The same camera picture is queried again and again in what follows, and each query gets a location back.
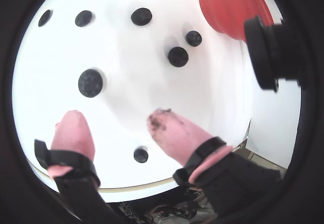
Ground pink padded gripper finger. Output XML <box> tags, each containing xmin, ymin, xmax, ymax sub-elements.
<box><xmin>146</xmin><ymin>108</ymin><xmax>283</xmax><ymax>221</ymax></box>
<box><xmin>34</xmin><ymin>109</ymin><xmax>112</xmax><ymax>221</ymax></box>

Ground dark blueberry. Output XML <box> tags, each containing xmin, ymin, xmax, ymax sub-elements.
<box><xmin>167</xmin><ymin>46</ymin><xmax>189</xmax><ymax>68</ymax></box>
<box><xmin>185</xmin><ymin>30</ymin><xmax>203</xmax><ymax>48</ymax></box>
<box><xmin>133</xmin><ymin>147</ymin><xmax>149</xmax><ymax>163</ymax></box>
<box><xmin>37</xmin><ymin>9</ymin><xmax>53</xmax><ymax>28</ymax></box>
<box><xmin>74</xmin><ymin>10</ymin><xmax>95</xmax><ymax>28</ymax></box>
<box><xmin>131</xmin><ymin>7</ymin><xmax>153</xmax><ymax>27</ymax></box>
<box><xmin>77</xmin><ymin>69</ymin><xmax>104</xmax><ymax>98</ymax></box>

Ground red collapsible silicone cup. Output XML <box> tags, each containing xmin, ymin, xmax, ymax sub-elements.
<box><xmin>198</xmin><ymin>0</ymin><xmax>275</xmax><ymax>43</ymax></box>

